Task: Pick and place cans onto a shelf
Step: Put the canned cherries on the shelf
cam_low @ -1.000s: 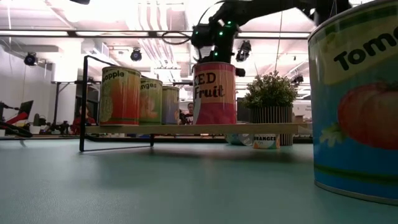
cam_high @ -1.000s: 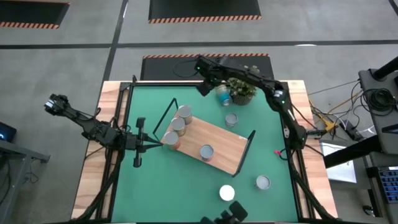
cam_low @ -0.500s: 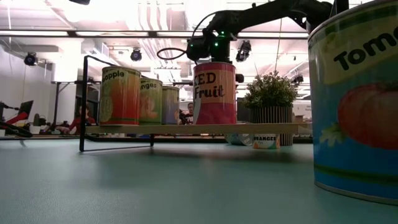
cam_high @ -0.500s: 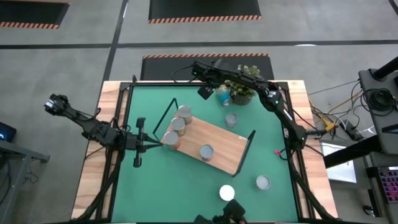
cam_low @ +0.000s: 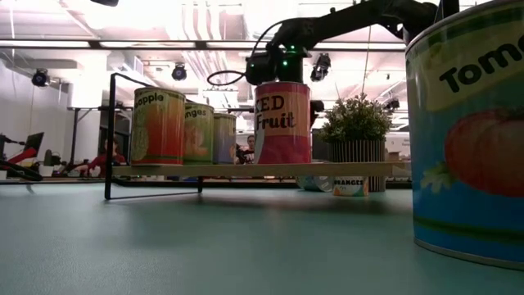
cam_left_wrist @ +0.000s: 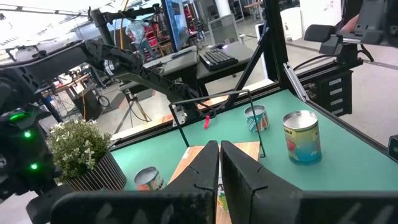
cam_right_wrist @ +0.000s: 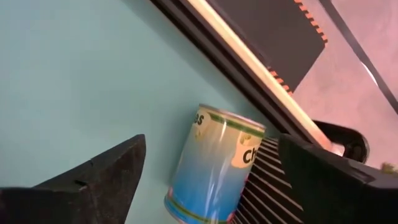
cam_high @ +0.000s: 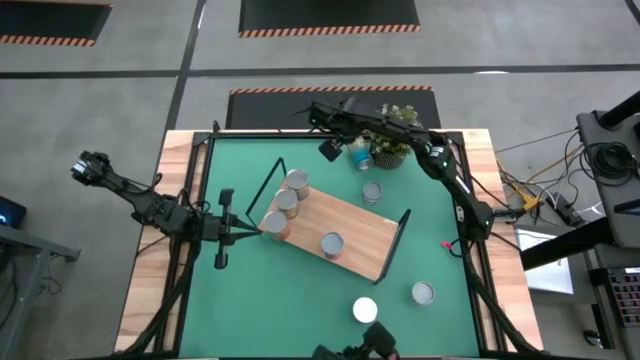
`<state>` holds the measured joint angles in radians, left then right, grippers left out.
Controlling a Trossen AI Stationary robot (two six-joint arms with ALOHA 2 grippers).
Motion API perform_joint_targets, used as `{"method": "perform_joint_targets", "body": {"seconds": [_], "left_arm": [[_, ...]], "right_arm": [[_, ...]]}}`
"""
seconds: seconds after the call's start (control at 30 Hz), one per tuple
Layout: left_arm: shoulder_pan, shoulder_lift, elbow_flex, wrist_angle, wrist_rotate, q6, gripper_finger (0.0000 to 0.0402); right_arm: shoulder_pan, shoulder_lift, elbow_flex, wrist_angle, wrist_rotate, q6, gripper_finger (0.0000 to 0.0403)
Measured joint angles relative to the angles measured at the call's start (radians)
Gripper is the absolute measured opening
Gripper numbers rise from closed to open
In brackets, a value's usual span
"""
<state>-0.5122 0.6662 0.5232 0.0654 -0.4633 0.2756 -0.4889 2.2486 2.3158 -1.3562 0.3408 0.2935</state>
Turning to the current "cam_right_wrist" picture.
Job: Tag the green table mat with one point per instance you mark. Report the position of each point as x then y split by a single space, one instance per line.
77 77

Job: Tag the potted plant in ribbed pot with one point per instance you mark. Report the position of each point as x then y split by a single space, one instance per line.
267 193

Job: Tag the black floor mat striped edge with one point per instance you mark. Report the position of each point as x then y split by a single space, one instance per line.
273 37

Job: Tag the blue Cherries tin can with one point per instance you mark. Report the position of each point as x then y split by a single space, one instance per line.
211 174

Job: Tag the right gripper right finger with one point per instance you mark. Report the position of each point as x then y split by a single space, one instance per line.
335 193

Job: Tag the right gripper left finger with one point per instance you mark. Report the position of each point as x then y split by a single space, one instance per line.
77 193

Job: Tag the glossy black curved clamp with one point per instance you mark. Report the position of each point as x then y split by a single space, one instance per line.
348 137

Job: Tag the black metal table frame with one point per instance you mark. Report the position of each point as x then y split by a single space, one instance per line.
219 53

